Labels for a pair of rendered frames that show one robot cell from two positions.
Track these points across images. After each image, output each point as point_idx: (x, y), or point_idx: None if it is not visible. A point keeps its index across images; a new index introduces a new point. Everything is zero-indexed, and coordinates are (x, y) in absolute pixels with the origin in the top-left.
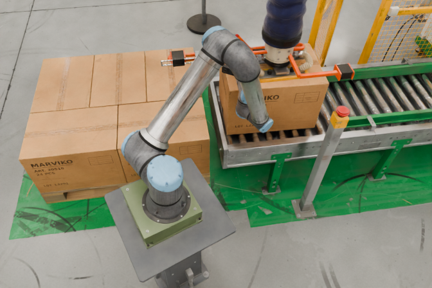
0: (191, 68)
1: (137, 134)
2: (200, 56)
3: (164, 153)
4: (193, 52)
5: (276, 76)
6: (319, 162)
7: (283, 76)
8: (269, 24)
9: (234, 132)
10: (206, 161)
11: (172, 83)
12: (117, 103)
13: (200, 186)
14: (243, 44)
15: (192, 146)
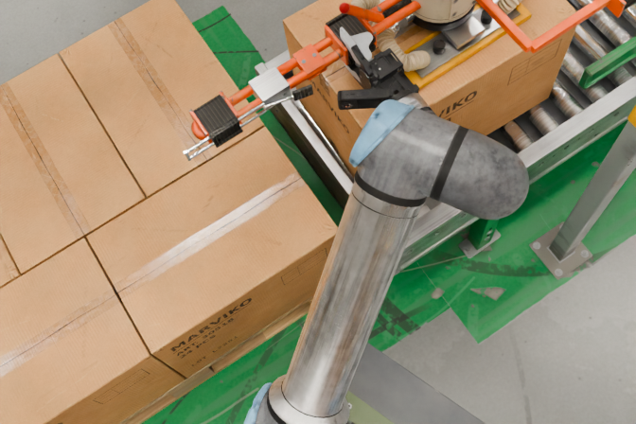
0: (354, 240)
1: (270, 417)
2: (371, 208)
3: (346, 423)
4: (247, 86)
5: (459, 50)
6: (605, 190)
7: (474, 44)
8: None
9: None
10: None
11: (177, 117)
12: (81, 233)
13: (410, 394)
14: (482, 145)
15: (307, 261)
